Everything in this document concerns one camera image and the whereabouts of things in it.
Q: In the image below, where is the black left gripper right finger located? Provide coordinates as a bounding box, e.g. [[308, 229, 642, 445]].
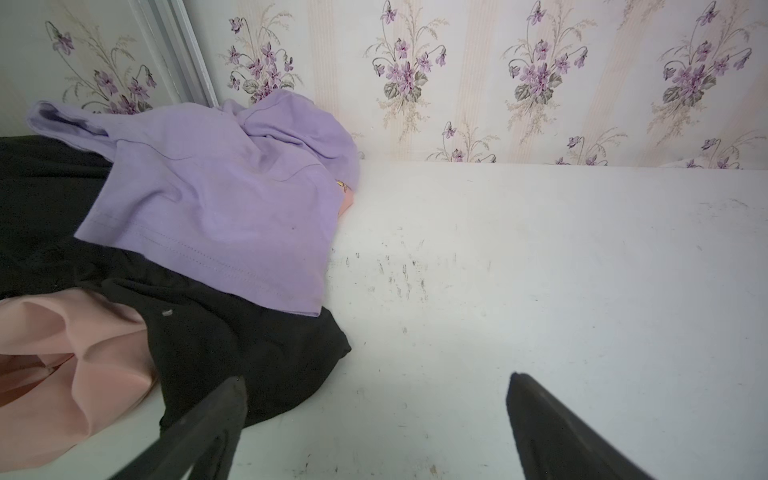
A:
[[506, 372, 651, 480]]

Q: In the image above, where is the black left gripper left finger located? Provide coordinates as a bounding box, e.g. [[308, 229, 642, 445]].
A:
[[111, 377, 247, 480]]

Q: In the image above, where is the black cloth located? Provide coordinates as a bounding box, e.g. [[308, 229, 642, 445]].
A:
[[1, 135, 351, 429]]

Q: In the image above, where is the pink cloth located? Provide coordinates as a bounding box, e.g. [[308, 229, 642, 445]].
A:
[[1, 288, 156, 472]]

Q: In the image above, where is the purple cloth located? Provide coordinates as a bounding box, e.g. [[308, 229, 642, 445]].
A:
[[27, 89, 360, 317]]

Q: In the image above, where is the aluminium frame post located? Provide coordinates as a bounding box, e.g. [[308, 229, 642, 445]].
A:
[[128, 0, 219, 107]]

